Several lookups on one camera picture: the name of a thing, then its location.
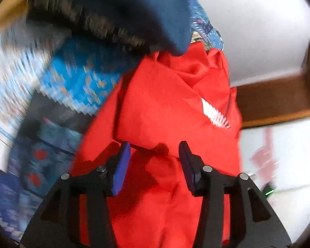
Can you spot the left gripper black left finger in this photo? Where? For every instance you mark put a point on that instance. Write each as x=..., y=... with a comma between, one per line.
x=117, y=167

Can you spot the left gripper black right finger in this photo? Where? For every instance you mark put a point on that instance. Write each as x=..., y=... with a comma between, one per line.
x=197, y=180

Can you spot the red fleece pullover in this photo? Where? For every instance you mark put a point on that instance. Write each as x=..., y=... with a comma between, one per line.
x=165, y=101

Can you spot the brown wooden door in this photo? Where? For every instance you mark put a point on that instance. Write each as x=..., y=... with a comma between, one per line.
x=276, y=101

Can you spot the blue patchwork bedspread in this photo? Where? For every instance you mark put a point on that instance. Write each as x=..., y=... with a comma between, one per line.
x=58, y=65

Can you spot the blue denim jeans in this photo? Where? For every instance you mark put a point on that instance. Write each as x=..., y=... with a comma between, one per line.
x=141, y=26

